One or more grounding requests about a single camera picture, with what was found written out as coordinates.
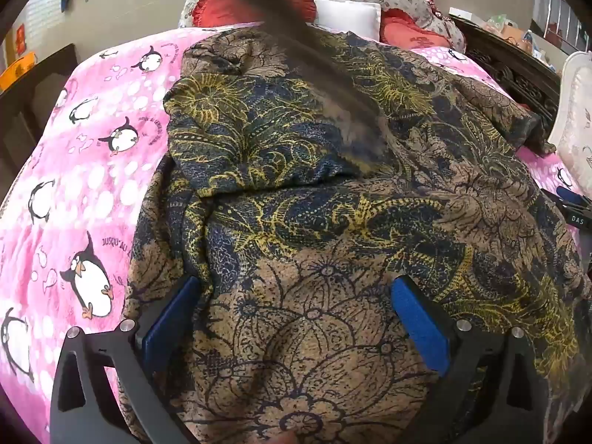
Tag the red wall paper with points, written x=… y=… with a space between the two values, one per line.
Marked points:
x=20 y=39

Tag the dark wooden chair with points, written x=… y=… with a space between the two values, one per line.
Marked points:
x=27 y=115

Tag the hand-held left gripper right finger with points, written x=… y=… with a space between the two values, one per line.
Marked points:
x=421 y=328

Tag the white embroidered cushion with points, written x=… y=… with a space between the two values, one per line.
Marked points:
x=576 y=111

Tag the large red ruffled pillow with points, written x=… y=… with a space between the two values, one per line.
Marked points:
x=222 y=9

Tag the small red ruffled pillow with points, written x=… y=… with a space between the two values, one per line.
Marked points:
x=402 y=30

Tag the dark carved wooden headboard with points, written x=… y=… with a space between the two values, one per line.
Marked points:
x=508 y=74

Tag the white pillow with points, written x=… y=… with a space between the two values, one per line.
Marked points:
x=347 y=16

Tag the brown floral patterned garment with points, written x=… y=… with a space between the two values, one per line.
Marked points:
x=323 y=203

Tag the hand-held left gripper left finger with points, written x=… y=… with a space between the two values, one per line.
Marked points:
x=171 y=326

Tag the pink penguin print blanket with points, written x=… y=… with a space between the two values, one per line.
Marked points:
x=92 y=157

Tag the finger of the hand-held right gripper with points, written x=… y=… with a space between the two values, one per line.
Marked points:
x=566 y=196

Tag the orange box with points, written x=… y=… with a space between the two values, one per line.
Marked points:
x=16 y=71

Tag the white metal rack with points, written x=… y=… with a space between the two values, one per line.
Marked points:
x=562 y=14

